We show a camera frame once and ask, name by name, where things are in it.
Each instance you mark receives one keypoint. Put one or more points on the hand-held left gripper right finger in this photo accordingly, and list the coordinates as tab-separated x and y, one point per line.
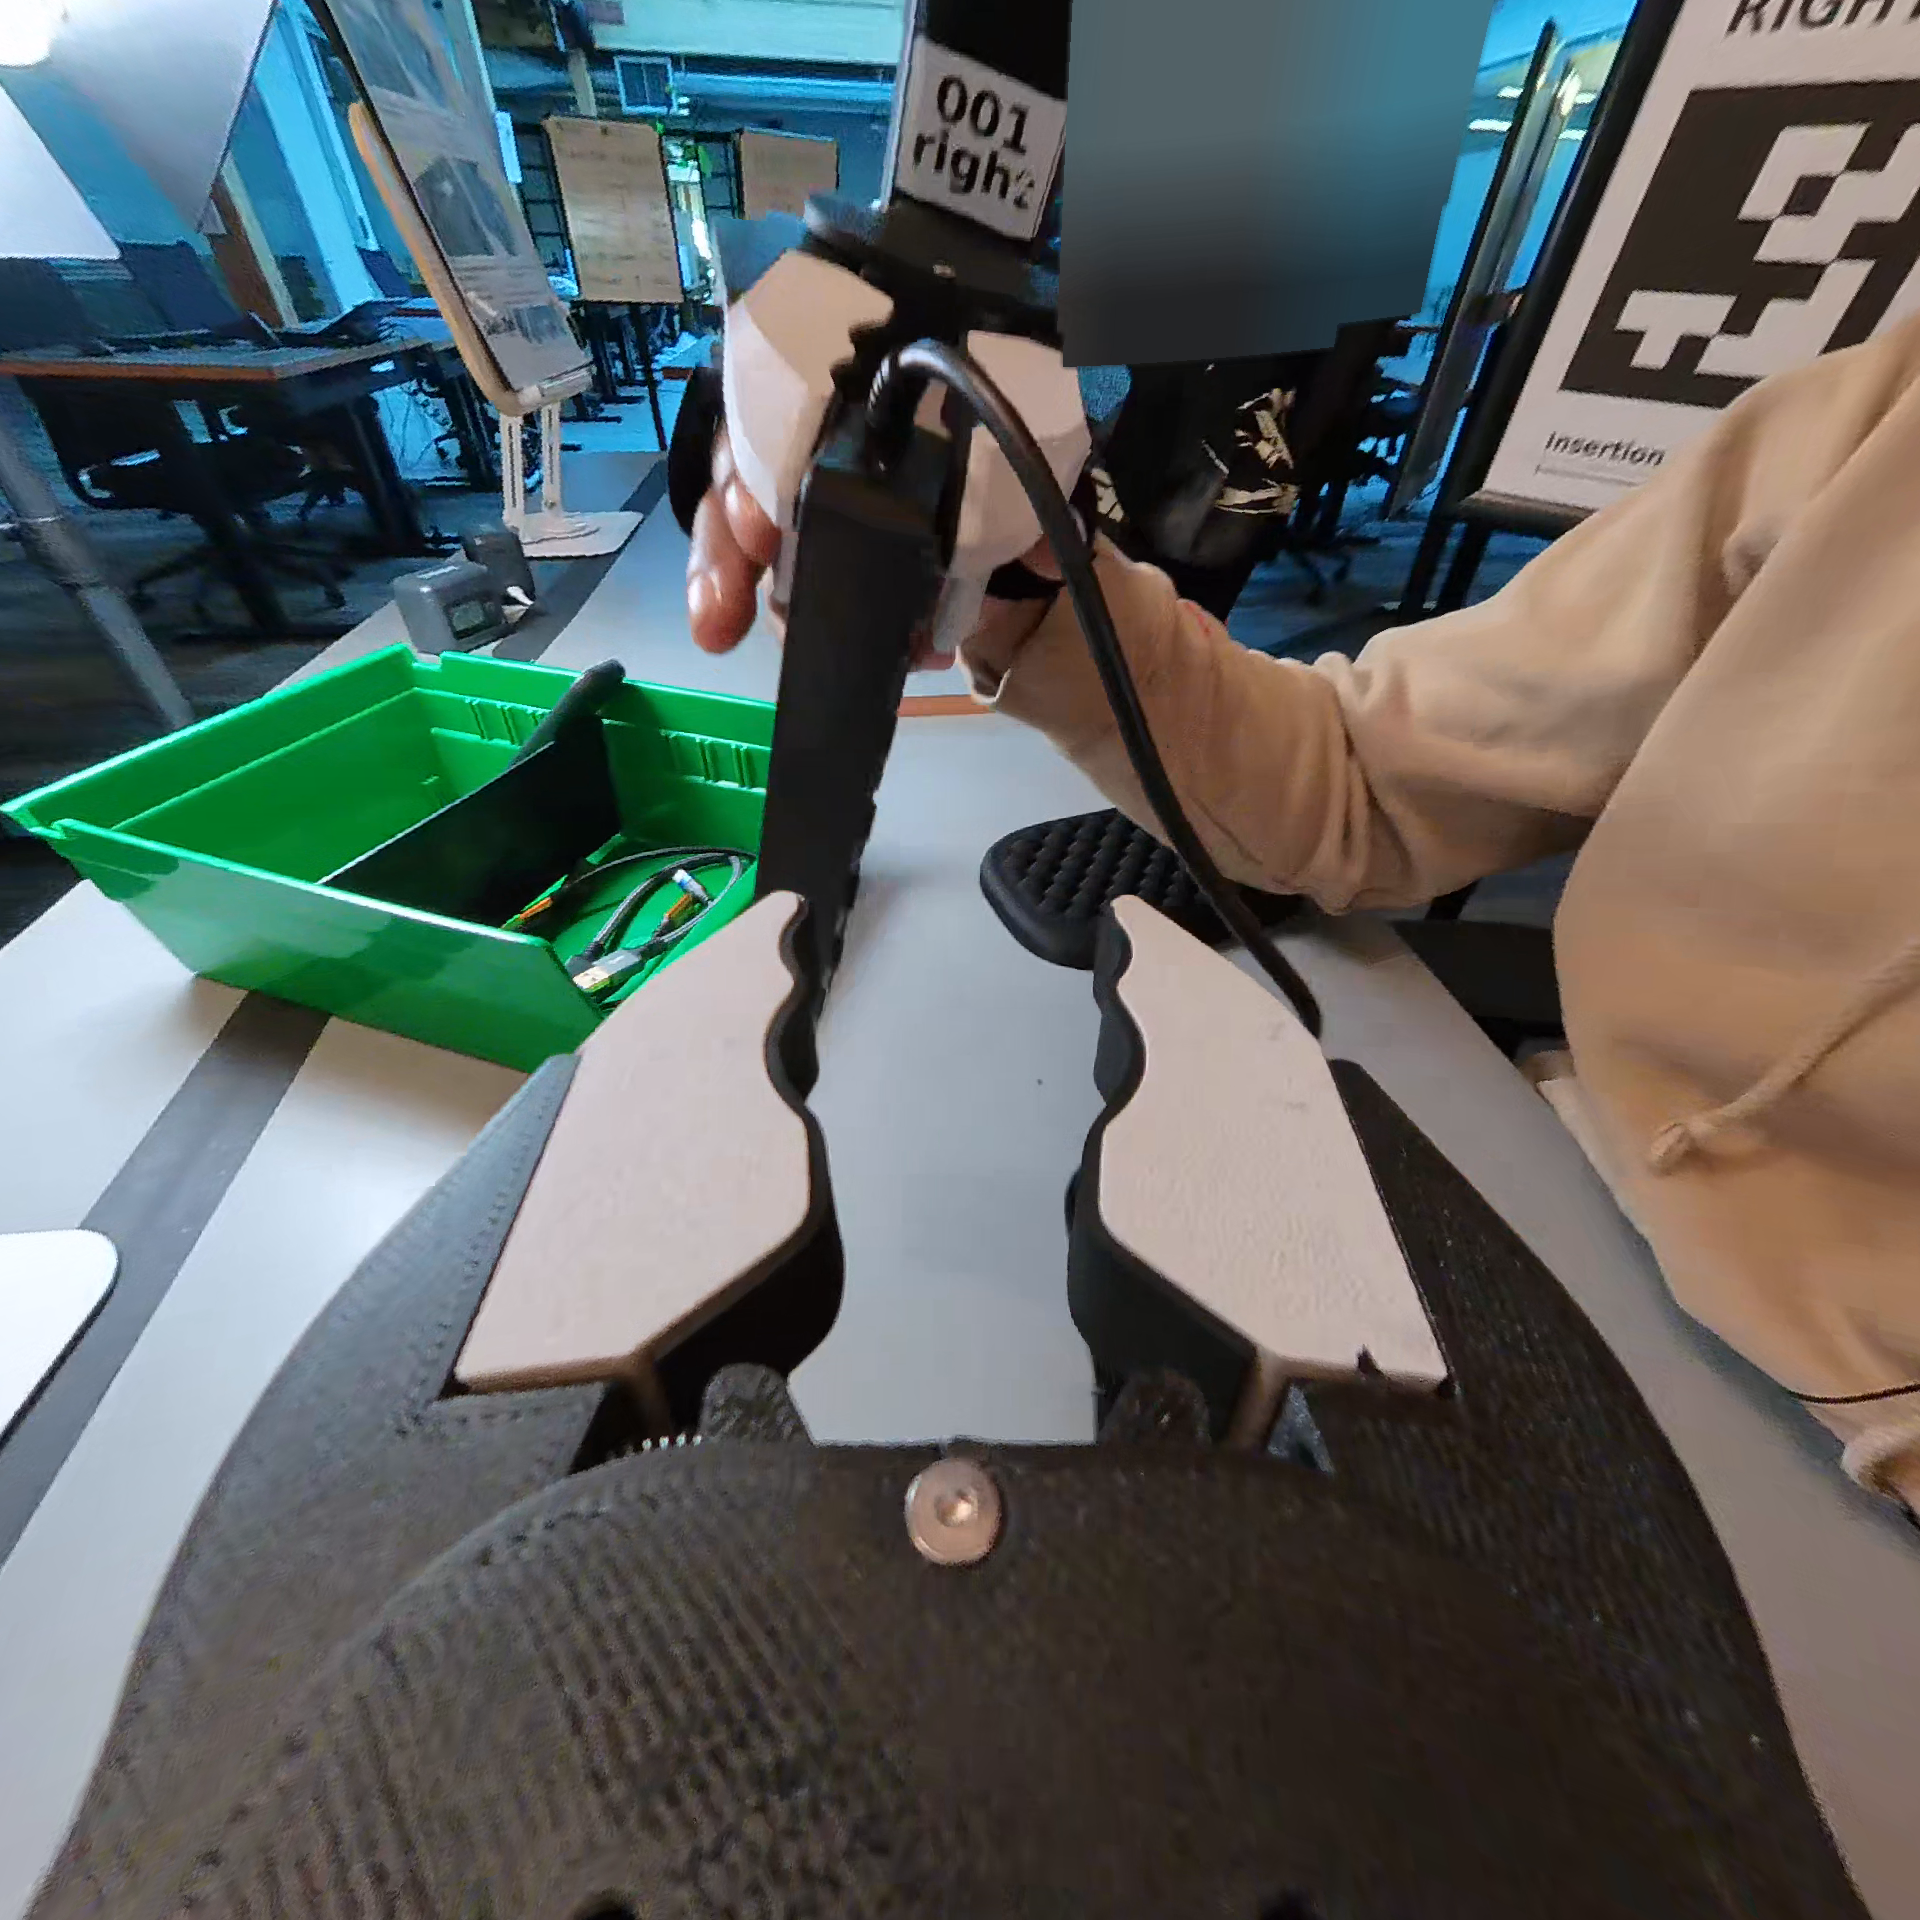
1244	1172

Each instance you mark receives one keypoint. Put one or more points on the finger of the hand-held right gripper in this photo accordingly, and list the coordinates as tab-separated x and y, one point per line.
1019	435
795	346

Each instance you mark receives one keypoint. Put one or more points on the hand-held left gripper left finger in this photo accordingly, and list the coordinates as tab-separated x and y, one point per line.
662	1172

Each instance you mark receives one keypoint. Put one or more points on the green plastic bin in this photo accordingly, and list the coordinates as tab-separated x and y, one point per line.
224	901

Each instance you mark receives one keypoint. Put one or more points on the person's right forearm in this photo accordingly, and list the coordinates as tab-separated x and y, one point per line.
1425	722

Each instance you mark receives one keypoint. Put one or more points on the person's right hand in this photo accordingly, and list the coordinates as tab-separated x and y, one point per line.
735	586

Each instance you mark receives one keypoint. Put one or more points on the whiteboard on stand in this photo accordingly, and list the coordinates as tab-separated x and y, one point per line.
785	173
612	212

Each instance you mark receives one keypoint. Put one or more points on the black dotted mat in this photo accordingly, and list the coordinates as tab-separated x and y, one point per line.
1080	878

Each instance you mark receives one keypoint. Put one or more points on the black bin divider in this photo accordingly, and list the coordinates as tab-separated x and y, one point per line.
480	841

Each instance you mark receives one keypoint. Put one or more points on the grey label printer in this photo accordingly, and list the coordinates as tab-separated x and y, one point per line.
458	599

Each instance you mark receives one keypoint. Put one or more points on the dark office desk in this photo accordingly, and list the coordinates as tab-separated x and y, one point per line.
224	361

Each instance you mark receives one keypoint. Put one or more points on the black and white tag sign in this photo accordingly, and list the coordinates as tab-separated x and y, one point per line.
1635	182

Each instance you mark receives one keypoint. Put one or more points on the white light panel lamp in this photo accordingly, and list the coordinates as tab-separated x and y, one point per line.
136	91

